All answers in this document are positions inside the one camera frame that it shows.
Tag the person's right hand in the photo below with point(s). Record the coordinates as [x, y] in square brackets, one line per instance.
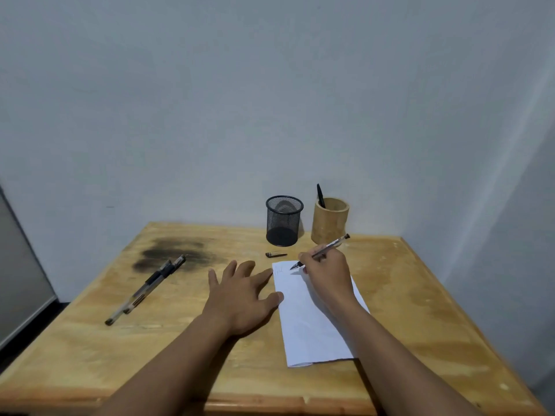
[329, 281]

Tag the person's left hand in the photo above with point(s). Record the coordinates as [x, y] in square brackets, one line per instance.
[236, 303]

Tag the person's left little finger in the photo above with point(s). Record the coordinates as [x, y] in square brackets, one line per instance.
[213, 279]

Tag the person's left middle finger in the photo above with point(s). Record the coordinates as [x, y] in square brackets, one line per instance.
[245, 269]

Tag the person's right fingers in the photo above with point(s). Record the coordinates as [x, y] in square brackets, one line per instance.
[313, 257]

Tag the person's left thumb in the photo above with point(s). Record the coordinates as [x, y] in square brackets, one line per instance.
[272, 301]

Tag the clear black gel pen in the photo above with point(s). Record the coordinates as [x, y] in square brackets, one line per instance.
[330, 246]

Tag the white paper sheet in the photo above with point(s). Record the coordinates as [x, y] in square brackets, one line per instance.
[303, 329]

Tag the person's right forearm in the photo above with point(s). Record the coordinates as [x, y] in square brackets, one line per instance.
[390, 363]

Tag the person's left forearm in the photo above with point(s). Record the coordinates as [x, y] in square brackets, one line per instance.
[173, 372]

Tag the black pen cap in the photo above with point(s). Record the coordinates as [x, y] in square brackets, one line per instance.
[275, 254]

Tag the bamboo pen holder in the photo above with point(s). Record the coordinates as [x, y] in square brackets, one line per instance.
[329, 221]

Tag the black mesh pen holder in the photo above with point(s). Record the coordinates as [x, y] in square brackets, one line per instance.
[283, 221]

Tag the clear capped gel pen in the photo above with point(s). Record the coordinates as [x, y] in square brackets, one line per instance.
[158, 281]
[138, 294]

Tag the grey cabinet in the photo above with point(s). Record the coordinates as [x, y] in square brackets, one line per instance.
[19, 272]

